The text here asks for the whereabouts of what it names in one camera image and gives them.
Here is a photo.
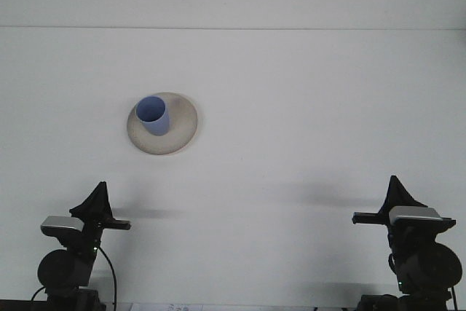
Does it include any arm long black cable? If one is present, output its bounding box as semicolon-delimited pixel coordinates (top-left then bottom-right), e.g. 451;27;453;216
95;245;117;311

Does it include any pale round plate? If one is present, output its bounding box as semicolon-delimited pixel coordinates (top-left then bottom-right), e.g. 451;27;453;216
126;91;200;157

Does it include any pale blue cup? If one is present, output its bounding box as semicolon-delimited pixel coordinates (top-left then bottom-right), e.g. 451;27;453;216
135;95;171;137

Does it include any arm grey camera box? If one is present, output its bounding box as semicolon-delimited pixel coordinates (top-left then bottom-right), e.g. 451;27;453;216
387;205;444;224
39;216;84;237

